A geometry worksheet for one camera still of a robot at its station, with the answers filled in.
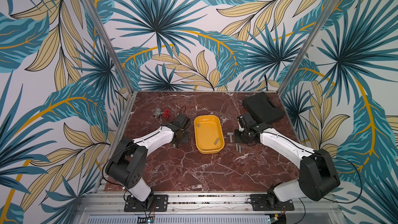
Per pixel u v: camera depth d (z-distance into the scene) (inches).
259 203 28.8
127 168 17.5
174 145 37.4
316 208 28.9
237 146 36.3
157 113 40.6
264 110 41.0
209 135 37.7
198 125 39.5
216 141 36.9
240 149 35.7
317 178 16.8
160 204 28.8
